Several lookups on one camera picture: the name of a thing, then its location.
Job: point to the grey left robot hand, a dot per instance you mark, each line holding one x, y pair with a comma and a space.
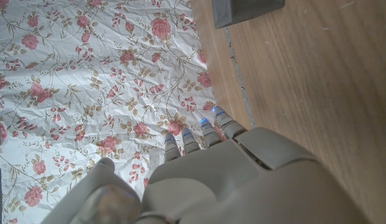
230, 186

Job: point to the dark grey block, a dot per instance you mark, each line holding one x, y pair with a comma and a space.
242, 11

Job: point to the floral backdrop cloth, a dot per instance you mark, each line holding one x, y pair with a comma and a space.
87, 77

